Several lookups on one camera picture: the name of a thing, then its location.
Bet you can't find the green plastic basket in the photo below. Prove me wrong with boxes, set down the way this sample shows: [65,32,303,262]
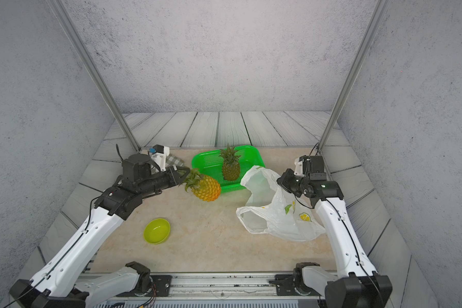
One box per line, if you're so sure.
[191,144,266,194]

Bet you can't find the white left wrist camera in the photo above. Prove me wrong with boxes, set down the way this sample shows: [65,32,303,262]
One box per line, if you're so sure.
[148,145,170,173]

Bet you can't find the white lemon print plastic bag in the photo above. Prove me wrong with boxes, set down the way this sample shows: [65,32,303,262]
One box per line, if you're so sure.
[236,166,326,242]

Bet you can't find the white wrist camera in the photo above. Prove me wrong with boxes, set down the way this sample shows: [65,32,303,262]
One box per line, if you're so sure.
[148,145,170,173]
[294,157,304,177]

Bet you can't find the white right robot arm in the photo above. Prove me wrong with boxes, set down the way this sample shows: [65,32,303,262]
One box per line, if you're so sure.
[277,155,393,307]

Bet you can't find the green unripe pineapple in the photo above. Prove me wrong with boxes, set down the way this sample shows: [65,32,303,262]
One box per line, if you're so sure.
[219,145,241,182]

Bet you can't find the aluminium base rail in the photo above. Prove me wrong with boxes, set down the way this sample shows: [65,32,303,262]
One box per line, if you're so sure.
[57,271,393,308]

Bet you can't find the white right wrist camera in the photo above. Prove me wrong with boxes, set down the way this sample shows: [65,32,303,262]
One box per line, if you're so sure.
[294,157,304,177]

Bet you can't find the aluminium frame post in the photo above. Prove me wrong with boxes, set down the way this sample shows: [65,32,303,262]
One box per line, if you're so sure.
[317,0,390,153]
[47,0,141,152]

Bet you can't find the yellow ripe pineapple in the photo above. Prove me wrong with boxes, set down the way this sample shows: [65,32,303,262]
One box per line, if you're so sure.
[184,169,222,201]

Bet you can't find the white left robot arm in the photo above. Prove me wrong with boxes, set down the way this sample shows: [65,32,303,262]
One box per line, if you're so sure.
[9,151,191,307]

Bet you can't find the green white checkered cloth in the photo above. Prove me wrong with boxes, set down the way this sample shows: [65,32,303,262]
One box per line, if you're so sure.
[150,153,185,171]

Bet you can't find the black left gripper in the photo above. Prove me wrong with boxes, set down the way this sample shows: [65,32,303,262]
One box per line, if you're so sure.
[137,165,191,199]

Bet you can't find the right aluminium frame post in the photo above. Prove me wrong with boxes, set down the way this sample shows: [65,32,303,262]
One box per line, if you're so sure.
[317,0,390,153]

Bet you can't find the lime green bowl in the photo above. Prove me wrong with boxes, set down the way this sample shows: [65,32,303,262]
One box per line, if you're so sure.
[143,218,171,245]

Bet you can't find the left aluminium frame post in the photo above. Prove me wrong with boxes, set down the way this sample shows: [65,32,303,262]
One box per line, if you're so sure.
[47,0,141,152]

